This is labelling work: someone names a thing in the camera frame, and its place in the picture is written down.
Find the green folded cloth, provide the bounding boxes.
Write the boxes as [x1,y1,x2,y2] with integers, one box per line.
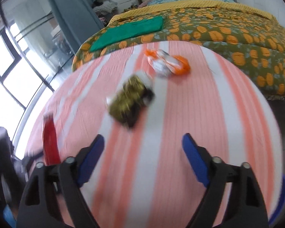
[90,16,164,52]

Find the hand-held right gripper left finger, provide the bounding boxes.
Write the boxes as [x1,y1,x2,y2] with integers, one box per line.
[16,134,105,228]

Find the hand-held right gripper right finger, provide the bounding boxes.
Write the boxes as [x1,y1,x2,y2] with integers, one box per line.
[182,133,269,228]

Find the yellow blanket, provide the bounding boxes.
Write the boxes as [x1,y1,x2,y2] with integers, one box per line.
[107,0,278,28]

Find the pile of clothes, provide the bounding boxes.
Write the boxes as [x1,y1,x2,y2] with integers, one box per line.
[92,0,119,22]

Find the black window frame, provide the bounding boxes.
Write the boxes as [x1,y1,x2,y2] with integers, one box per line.
[0,2,55,111]

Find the orange white packet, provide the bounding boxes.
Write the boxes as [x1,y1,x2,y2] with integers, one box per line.
[144,49,191,78]

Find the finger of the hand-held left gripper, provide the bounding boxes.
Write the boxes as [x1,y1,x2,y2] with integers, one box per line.
[22,148,45,165]

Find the gold black packet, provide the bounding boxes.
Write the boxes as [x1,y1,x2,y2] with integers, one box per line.
[106,71,156,130]

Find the blue curtain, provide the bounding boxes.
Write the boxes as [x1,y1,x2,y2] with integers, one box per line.
[41,0,105,32]

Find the red snack packet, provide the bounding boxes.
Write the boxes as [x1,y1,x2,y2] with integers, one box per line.
[43,112,61,166]

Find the pink white striped tablecloth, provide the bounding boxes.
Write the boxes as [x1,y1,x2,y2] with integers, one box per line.
[24,40,282,228]

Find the boxes behind glass door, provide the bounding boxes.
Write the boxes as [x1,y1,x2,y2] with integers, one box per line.
[49,22,73,61]

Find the green orange patterned quilt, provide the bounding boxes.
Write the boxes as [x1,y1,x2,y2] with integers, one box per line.
[72,6,285,100]

